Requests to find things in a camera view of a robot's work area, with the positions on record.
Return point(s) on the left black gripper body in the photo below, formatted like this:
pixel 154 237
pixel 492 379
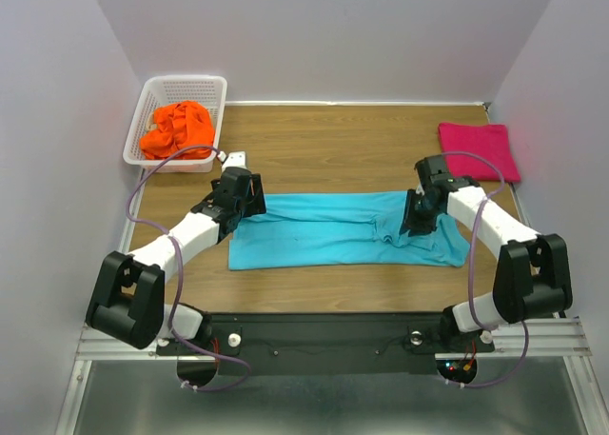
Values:
pixel 243 207

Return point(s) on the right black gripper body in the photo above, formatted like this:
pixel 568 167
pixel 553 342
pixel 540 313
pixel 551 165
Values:
pixel 424 209

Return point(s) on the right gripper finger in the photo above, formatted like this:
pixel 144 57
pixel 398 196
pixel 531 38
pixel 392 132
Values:
pixel 418 229
pixel 409 220

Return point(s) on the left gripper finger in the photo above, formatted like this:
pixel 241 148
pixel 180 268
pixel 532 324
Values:
pixel 247 215
pixel 256 198

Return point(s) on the cyan blue t-shirt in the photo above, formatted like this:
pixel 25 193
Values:
pixel 329 229

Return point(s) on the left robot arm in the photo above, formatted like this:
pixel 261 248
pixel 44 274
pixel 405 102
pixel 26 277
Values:
pixel 128 300

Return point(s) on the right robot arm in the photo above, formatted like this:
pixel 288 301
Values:
pixel 532 277

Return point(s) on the folded magenta t-shirt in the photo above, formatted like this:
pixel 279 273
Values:
pixel 490 142

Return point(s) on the orange t-shirt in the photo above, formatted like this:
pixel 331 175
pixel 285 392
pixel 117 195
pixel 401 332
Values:
pixel 177 126

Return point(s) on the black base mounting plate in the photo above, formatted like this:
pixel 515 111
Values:
pixel 267 344

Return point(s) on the white plastic laundry basket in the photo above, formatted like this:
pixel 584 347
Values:
pixel 159 91

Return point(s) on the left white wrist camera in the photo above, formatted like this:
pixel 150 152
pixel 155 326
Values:
pixel 235 159

